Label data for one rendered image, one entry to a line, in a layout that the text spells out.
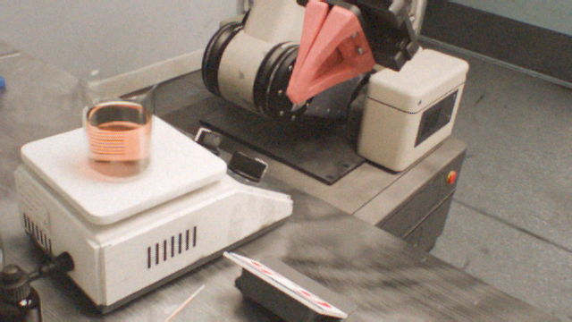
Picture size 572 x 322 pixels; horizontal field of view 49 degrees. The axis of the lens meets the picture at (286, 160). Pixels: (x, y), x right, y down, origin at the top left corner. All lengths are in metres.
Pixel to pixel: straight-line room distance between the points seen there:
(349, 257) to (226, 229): 0.11
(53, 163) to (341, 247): 0.25
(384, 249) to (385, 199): 0.81
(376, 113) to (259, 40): 0.32
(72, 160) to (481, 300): 0.35
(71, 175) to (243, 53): 0.85
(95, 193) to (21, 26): 1.79
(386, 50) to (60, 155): 0.27
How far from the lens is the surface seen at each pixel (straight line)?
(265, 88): 1.25
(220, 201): 0.50
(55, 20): 2.30
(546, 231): 2.15
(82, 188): 0.47
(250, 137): 1.51
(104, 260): 0.45
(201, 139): 0.58
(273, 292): 0.48
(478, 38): 3.48
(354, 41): 0.52
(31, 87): 0.84
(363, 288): 0.53
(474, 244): 1.97
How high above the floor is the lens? 1.09
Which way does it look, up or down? 30 degrees down
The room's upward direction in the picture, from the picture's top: 7 degrees clockwise
